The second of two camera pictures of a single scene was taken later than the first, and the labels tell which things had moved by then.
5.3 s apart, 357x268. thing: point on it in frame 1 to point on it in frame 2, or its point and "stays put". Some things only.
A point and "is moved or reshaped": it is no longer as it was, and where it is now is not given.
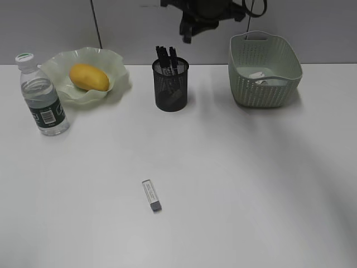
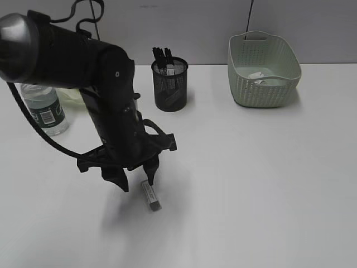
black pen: [174, 60] to [169, 58]
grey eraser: [169, 72] stays put
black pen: [163, 56] is moved or reshaped
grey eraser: [152, 195] stays put
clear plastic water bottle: [43, 99] stays put
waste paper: [257, 75] stays put
